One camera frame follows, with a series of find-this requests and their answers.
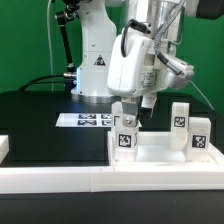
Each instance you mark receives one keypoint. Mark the white U-shaped fence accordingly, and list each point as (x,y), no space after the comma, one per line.
(110,178)

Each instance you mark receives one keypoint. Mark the white square table top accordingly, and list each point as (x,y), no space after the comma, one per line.
(154,149)

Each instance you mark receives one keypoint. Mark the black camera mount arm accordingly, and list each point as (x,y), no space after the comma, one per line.
(63,17)

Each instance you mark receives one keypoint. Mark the white sheet with markers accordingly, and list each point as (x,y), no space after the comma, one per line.
(84,120)

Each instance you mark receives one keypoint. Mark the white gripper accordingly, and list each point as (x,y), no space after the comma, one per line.
(140,73)

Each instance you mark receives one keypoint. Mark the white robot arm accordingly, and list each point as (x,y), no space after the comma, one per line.
(103,21)

